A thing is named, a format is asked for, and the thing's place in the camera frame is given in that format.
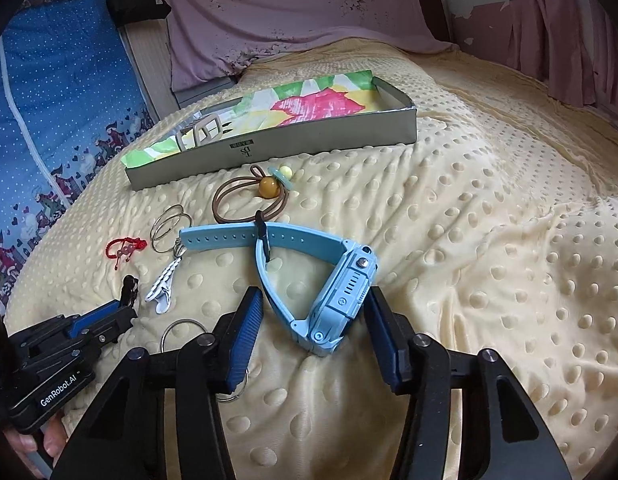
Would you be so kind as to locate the wooden headboard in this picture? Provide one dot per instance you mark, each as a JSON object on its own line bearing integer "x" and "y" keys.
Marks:
{"x": 148, "y": 46}

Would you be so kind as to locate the grey shallow tray box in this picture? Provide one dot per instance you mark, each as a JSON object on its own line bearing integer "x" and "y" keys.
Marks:
{"x": 395, "y": 125}

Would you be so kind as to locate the black hanging bag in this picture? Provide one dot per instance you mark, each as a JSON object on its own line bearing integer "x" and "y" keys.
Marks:
{"x": 125, "y": 12}

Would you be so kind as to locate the pink cloth on headboard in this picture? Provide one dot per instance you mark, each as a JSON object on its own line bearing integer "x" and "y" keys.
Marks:
{"x": 216, "y": 38}

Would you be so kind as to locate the grey small rack holder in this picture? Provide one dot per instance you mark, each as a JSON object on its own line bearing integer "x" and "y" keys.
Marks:
{"x": 205, "y": 130}

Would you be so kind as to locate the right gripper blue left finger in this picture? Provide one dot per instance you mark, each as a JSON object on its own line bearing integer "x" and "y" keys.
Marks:
{"x": 122, "y": 433}

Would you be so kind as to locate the light blue smart watch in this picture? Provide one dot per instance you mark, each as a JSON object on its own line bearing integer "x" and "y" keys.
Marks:
{"x": 315, "y": 281}

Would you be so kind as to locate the colourful drawing paper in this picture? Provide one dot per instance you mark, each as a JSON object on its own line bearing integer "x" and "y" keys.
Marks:
{"x": 300, "y": 101}

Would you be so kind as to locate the black hair clip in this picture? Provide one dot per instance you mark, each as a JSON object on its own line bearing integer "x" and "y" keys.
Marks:
{"x": 129, "y": 291}

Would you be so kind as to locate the pink window curtain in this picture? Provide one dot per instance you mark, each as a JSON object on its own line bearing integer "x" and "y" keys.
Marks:
{"x": 546, "y": 44}
{"x": 605, "y": 63}

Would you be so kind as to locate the right pink window curtain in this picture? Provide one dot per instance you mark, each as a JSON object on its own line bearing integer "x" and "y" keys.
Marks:
{"x": 605, "y": 63}

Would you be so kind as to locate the yellow dotted blanket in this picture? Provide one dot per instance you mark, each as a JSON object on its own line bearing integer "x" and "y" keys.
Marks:
{"x": 498, "y": 228}

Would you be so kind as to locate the blue patterned curtain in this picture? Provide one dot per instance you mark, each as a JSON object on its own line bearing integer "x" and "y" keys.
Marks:
{"x": 69, "y": 103}

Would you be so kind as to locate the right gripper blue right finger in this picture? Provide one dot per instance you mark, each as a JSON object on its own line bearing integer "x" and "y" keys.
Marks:
{"x": 503, "y": 435}

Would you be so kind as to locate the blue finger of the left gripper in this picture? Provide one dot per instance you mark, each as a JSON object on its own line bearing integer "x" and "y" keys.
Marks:
{"x": 97, "y": 327}

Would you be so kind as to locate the silver hair clip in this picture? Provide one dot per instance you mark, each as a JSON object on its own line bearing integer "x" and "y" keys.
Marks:
{"x": 160, "y": 292}

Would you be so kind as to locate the left hand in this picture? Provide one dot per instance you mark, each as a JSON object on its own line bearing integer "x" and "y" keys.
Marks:
{"x": 24, "y": 445}

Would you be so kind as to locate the left pink window curtain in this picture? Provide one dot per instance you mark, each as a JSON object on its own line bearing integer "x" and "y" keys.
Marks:
{"x": 546, "y": 44}

